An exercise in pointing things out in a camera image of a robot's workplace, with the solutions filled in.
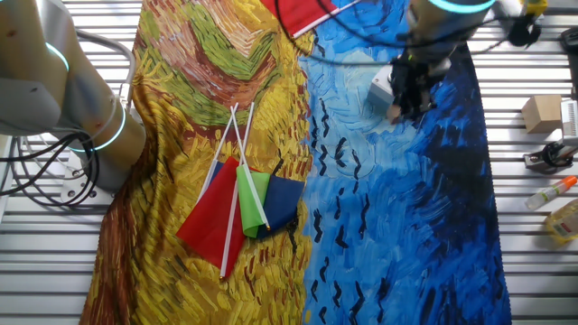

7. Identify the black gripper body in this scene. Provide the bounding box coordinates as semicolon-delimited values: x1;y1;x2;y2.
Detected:
388;58;452;98

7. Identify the small wooden block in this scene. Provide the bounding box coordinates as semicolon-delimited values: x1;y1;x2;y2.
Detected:
386;104;404;125

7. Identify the white box green push button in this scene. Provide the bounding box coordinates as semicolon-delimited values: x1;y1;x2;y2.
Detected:
366;65;394;114

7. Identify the painted blue yellow tablecloth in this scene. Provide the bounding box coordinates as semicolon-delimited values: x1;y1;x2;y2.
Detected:
79;0;514;325

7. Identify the brown cardboard box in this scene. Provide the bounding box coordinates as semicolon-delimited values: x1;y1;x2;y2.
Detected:
521;93;564;135

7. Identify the large red flag white stick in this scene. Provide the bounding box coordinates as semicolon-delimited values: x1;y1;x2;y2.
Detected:
260;0;362;40

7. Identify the yellow emergency stop box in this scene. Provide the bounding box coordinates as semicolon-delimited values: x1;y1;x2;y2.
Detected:
518;0;549;19

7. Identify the dark blue flag white stick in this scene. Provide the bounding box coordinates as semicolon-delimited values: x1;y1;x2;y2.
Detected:
197;101;306;239

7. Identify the clear spray bottle orange cap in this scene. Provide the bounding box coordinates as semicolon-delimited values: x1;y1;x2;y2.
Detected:
524;174;578;212

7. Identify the black device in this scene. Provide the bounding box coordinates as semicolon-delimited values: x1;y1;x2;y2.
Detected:
559;25;578;58

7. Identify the yellow oil bottle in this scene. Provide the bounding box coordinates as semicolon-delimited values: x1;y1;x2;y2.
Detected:
543;198;578;246

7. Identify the small green flag white stick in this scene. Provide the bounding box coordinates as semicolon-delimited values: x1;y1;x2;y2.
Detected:
229;104;273;239

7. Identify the small red flag white stick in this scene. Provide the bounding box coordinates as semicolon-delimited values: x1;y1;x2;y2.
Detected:
174;101;256;280

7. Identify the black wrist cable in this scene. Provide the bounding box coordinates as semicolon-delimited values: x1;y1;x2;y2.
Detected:
315;0;514;50
274;0;394;67

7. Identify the black coiled cable wad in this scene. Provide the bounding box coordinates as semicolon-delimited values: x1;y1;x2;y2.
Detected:
508;15;542;48

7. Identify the black clamp camera mount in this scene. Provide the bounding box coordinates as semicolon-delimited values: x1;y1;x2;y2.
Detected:
522;138;578;175

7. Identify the ribbed silver camera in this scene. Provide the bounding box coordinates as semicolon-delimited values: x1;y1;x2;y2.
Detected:
559;97;578;146

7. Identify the grey corrugated hose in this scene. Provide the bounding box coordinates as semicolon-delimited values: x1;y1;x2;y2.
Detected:
74;29;137;112

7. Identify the black base cable bundle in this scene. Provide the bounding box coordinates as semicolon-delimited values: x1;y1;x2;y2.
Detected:
0;132;101;209

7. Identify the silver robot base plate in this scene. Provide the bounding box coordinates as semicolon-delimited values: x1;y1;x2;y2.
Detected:
60;151;117;208

